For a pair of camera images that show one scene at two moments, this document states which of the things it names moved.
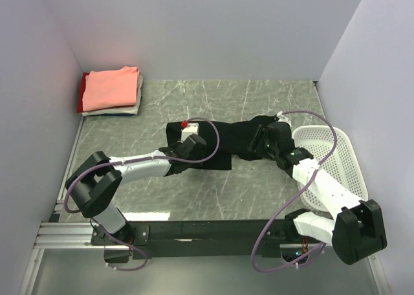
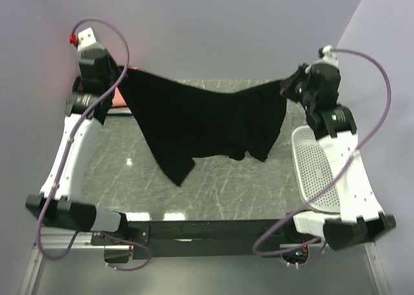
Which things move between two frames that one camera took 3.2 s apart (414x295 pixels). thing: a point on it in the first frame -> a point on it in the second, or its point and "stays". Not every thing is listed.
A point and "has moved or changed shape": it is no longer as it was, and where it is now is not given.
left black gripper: [200, 156] -> [112, 62]
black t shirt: [224, 140] has moved or changed shape
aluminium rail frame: [64, 233] stays
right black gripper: [262, 133] -> [303, 72]
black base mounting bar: [201, 238] stays
